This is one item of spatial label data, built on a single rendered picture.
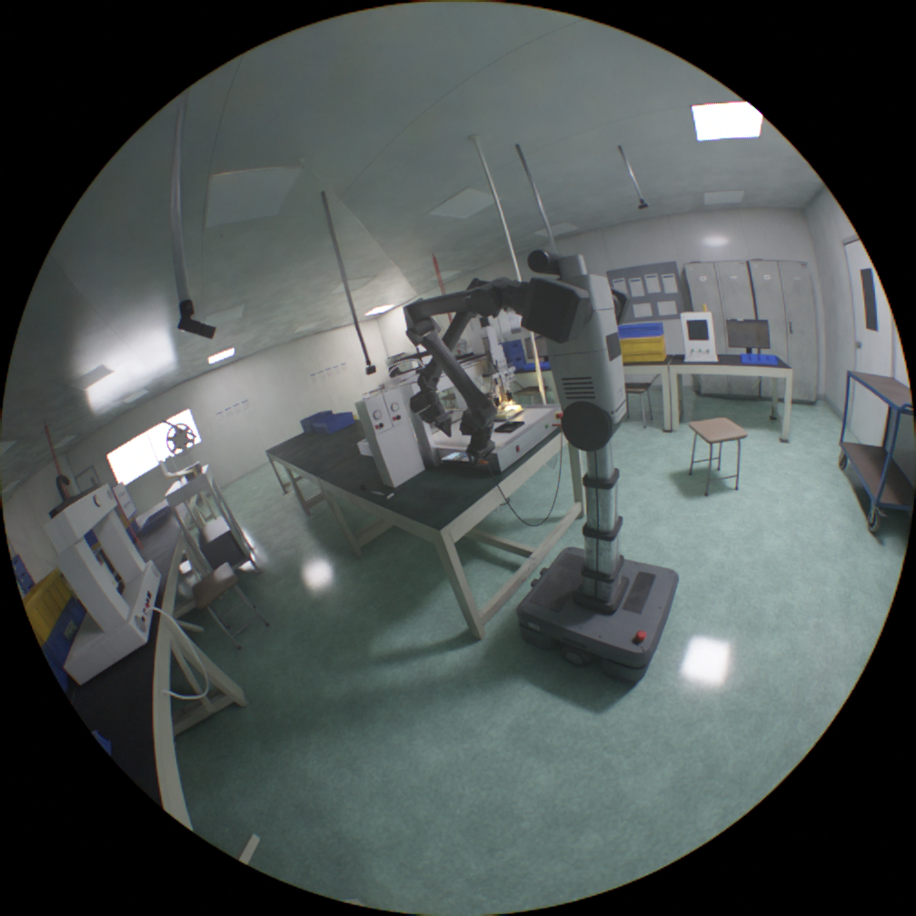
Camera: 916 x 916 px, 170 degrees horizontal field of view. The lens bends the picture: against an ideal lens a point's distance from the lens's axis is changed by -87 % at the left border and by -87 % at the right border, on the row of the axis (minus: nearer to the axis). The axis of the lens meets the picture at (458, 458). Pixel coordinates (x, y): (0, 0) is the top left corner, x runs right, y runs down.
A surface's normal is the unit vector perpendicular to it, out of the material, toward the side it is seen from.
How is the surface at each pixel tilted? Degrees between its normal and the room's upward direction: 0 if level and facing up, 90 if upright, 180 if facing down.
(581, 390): 100
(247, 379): 90
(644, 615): 0
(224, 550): 90
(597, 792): 0
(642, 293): 90
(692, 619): 0
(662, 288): 90
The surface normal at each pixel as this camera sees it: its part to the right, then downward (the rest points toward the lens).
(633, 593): -0.26, -0.90
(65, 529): 0.69, 0.09
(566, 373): -0.61, 0.58
